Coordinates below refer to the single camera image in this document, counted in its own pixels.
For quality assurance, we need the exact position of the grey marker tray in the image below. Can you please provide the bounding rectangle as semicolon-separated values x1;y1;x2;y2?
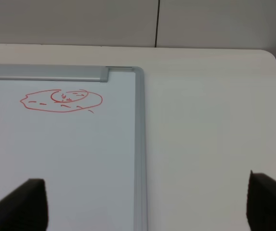
0;64;109;82

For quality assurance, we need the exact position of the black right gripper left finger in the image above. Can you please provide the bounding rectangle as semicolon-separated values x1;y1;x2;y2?
0;179;49;231

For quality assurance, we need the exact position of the white aluminium-framed whiteboard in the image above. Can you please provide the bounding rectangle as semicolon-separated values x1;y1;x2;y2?
0;66;148;231

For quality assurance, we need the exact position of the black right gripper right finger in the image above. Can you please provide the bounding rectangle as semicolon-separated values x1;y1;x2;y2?
246;172;276;231

